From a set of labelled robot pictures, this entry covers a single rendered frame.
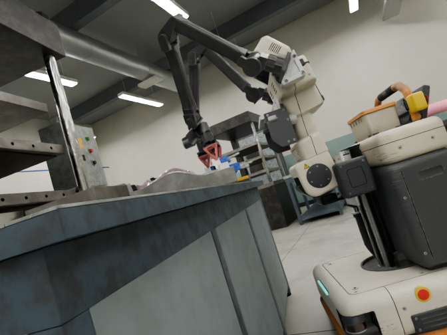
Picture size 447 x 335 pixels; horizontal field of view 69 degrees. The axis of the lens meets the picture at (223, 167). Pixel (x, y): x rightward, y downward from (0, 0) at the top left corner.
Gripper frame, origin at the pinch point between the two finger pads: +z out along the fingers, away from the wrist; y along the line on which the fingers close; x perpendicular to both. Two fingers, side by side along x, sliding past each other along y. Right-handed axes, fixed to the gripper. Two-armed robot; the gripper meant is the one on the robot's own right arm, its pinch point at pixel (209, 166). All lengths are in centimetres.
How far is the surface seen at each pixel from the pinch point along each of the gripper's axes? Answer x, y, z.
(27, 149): -66, 52, -32
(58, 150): -66, 32, -32
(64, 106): -59, 26, -56
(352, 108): 207, -596, -80
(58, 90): -59, 27, -65
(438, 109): 307, -456, -6
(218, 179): 18, 66, 13
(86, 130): -72, -6, -52
